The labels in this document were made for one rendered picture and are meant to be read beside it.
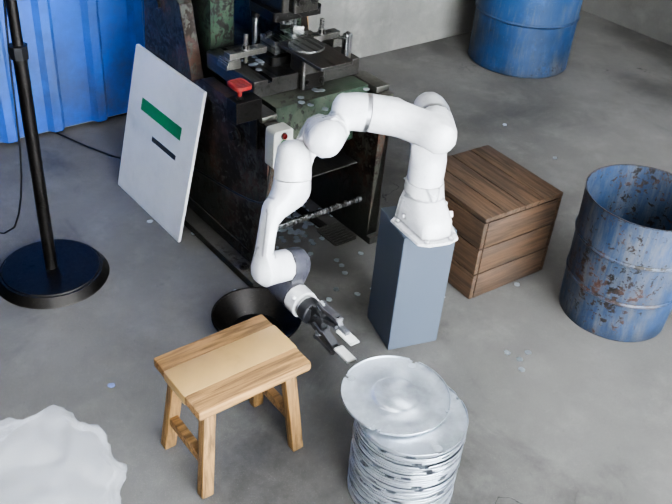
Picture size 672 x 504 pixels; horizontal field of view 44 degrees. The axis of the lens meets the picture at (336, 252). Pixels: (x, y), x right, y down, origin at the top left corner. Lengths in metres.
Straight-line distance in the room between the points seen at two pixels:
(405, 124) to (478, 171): 0.82
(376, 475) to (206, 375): 0.50
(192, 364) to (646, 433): 1.40
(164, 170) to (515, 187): 1.31
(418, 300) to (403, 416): 0.61
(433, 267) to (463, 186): 0.49
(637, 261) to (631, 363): 0.36
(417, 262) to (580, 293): 0.68
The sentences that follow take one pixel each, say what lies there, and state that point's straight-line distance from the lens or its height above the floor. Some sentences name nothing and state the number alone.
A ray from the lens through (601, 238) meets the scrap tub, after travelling 2.86.
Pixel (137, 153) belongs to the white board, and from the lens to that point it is 3.43.
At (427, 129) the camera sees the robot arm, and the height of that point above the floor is 0.81.
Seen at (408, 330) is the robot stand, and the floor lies 0.07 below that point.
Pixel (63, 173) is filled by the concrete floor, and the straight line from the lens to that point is 3.71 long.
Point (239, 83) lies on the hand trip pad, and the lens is 2.64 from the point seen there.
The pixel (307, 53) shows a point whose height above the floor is 0.78.
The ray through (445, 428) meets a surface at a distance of 2.19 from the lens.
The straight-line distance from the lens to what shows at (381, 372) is 2.29.
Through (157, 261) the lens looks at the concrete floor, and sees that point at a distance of 3.14.
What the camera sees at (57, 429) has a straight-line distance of 2.35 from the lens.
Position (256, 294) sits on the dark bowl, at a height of 0.05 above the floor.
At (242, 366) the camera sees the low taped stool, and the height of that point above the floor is 0.33.
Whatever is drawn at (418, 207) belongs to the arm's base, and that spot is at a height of 0.54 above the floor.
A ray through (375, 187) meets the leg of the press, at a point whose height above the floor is 0.24.
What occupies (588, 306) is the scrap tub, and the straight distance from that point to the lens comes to 3.01.
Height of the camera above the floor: 1.85
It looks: 35 degrees down
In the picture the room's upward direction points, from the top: 5 degrees clockwise
